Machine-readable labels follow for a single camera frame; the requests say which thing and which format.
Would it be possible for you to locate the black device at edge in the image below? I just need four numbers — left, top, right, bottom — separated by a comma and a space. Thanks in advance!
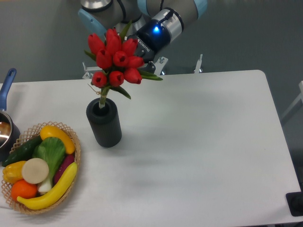
285, 192, 303, 217

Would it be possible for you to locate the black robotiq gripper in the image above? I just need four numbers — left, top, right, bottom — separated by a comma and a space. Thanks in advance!
127, 19, 171, 73

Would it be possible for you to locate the woven wicker basket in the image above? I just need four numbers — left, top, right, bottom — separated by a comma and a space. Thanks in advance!
1, 122, 81, 215

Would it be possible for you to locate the beige round disc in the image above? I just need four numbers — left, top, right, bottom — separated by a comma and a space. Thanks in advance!
21, 158, 49, 184

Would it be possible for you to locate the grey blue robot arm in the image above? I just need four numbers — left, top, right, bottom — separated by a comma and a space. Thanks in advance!
78, 0, 208, 75

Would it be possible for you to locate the green bok choy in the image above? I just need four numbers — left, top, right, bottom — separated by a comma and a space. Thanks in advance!
32, 137, 65, 195

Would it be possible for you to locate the red tulip bouquet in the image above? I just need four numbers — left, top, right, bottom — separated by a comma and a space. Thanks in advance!
84, 22, 162, 109

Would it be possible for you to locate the yellow banana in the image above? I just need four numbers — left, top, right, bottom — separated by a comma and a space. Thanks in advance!
17, 162, 78, 210

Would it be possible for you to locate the purple eggplant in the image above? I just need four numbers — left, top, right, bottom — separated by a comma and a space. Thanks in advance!
53, 154, 74, 185

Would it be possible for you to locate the yellow bell pepper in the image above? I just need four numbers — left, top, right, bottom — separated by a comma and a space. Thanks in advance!
2, 161, 26, 184

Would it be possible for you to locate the dark grey ribbed vase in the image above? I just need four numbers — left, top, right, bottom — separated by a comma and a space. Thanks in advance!
86, 98, 122, 148

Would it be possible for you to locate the white frame at right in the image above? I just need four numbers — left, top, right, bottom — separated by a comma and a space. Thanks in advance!
280, 81, 303, 126

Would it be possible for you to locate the yellow squash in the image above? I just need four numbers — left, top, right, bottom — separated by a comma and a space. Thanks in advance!
40, 125, 76, 155

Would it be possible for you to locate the green cucumber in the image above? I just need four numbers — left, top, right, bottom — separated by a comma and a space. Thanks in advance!
2, 136, 42, 167

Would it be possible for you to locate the orange fruit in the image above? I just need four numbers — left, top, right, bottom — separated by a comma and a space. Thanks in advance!
11, 180, 37, 202

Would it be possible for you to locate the blue handled saucepan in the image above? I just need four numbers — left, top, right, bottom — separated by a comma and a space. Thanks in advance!
0, 68, 20, 162

